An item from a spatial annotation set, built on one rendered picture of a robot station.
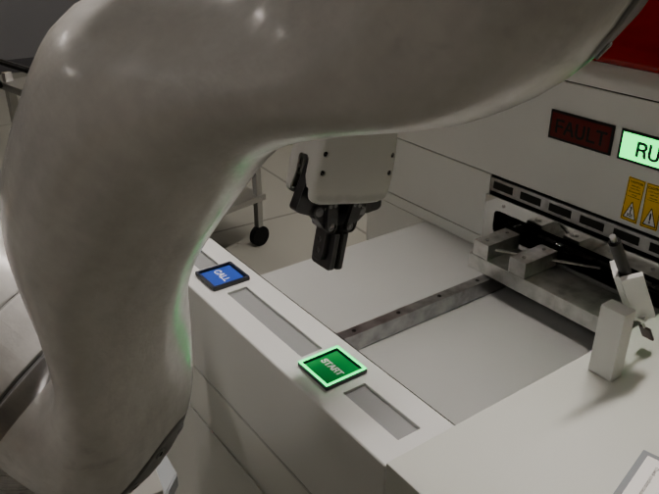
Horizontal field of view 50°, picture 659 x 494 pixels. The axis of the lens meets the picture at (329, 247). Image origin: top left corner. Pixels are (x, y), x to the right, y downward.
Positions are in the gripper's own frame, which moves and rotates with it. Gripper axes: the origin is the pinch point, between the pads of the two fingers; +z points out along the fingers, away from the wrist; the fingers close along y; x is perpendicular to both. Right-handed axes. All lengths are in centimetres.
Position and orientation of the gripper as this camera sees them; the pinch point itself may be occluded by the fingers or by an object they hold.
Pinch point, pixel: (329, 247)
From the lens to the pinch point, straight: 71.7
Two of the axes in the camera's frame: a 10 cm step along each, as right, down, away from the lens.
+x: 5.8, 3.6, -7.3
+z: -1.7, 9.3, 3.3
